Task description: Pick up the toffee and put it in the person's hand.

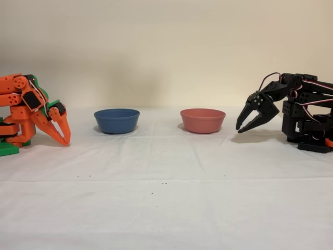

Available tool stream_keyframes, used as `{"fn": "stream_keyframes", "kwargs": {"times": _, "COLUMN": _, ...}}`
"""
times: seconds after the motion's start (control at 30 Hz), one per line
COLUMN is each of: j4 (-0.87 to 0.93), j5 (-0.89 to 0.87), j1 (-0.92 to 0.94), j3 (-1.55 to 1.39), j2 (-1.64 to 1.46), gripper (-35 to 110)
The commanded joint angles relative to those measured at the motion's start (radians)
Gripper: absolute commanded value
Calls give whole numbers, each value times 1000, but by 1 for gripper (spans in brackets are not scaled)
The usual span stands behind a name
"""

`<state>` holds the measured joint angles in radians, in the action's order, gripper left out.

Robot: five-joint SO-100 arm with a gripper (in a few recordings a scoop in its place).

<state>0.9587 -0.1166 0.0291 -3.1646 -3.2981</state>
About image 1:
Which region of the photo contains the orange arm servo cable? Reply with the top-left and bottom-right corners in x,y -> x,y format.
28,79 -> 50,117

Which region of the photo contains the pink bowl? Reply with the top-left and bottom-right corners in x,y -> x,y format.
180,108 -> 226,134

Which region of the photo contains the red white gripper servo cable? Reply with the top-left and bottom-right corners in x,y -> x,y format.
259,72 -> 284,92

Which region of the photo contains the blue bowl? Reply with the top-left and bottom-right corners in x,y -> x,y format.
93,108 -> 141,135

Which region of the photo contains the red white arm servo cable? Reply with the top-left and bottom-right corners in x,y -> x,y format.
288,79 -> 333,111

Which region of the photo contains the white tablecloth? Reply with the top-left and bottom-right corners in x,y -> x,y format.
0,106 -> 333,250

